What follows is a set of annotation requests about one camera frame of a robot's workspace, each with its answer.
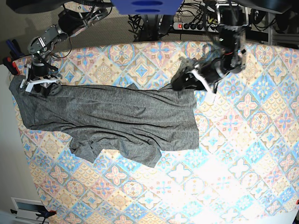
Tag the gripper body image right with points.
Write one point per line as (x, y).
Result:
(209, 74)

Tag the black clamp bottom left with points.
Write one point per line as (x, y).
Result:
(44, 214)

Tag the red black clamp left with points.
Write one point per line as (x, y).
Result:
(11, 65)

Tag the grey t-shirt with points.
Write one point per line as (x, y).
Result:
(140, 124)

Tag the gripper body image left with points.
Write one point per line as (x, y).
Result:
(37, 76)

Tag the white power strip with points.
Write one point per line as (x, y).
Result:
(194, 27)

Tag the patterned tile tablecloth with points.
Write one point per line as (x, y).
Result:
(246, 166)

